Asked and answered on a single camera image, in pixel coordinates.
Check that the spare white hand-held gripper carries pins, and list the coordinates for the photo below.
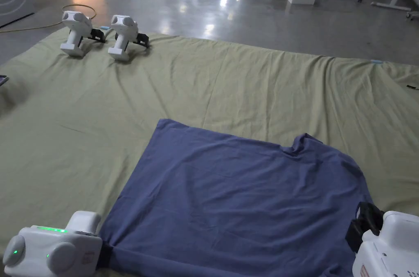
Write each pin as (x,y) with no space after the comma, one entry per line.
(73,28)
(122,33)

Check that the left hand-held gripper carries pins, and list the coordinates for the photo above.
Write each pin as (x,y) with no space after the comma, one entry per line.
(55,250)

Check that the dark phone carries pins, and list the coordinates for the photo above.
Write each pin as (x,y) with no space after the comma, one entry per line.
(2,80)

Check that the small black clip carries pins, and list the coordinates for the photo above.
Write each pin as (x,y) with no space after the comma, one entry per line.
(411,86)

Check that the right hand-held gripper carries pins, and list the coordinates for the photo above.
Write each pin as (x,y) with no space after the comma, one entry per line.
(392,244)

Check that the bed with pale green sheet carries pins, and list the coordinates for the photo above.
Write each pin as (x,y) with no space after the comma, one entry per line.
(229,87)

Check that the dark blue shirt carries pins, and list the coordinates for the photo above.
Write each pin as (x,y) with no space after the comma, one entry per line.
(229,198)

